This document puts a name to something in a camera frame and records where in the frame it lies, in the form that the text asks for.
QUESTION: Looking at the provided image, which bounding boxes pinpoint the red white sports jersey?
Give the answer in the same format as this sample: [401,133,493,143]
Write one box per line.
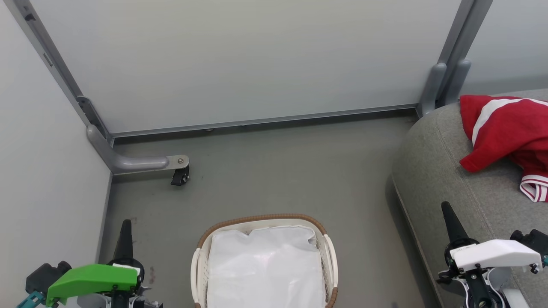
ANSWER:
[459,95,548,203]

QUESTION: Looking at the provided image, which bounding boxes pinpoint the grey fabric sofa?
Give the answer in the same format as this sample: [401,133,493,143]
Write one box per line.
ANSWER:
[392,89,548,308]

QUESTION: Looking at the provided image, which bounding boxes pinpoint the black caster wheel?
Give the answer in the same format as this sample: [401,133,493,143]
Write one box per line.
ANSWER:
[170,165,190,187]

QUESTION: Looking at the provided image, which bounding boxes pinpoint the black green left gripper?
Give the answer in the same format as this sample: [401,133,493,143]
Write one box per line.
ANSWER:
[46,219,145,308]

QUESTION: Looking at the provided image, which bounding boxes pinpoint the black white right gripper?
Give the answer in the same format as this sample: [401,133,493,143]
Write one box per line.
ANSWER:
[441,201,543,274]

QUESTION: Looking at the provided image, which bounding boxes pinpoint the grey partition corner post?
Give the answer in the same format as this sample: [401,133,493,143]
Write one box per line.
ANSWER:
[12,0,114,147]

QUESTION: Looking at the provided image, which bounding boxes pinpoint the grey partition bottom rail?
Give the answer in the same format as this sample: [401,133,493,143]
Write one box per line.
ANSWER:
[110,104,418,138]

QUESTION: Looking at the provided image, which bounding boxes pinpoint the grey partition foot bracket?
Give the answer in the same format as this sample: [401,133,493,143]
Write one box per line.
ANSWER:
[87,124,190,175]

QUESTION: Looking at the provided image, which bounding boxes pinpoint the white wicker-rimmed laundry basket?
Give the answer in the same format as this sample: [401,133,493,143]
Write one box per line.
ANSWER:
[191,214,339,308]

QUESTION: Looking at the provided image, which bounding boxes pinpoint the white basket liner cloth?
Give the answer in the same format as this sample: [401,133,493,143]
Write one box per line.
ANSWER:
[207,225,326,308]

